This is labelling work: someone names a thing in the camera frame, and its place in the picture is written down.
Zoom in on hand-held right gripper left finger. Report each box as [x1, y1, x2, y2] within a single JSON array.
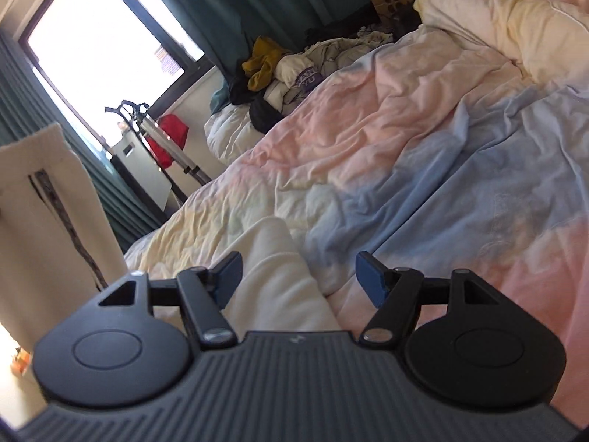
[[96, 251, 244, 351]]

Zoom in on dark garment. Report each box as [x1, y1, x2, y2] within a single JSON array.
[[228, 74, 286, 132]]

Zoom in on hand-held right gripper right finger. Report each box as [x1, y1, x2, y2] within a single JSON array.
[[355, 251, 503, 345]]

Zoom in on teal curtain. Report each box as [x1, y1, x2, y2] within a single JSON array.
[[133, 0, 382, 84], [0, 32, 166, 252]]

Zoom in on white pillow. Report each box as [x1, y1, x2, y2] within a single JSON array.
[[205, 101, 272, 166]]

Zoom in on leaning flat panel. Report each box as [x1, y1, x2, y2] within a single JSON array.
[[110, 136, 185, 215]]

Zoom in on mustard yellow garment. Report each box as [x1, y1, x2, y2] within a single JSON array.
[[242, 37, 293, 92]]

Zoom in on cream pants with black stripe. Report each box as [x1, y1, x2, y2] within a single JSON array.
[[0, 122, 341, 346]]

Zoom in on pile of white grey clothes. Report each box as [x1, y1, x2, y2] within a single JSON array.
[[264, 30, 396, 116]]

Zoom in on black silver tripod stand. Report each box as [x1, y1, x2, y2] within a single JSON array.
[[105, 99, 212, 185]]

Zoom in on red cloth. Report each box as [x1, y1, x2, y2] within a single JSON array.
[[149, 114, 189, 166]]

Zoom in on black framed window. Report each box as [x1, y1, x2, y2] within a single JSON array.
[[18, 0, 205, 148]]

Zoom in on light blue cloth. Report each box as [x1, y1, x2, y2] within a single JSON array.
[[211, 83, 231, 113]]

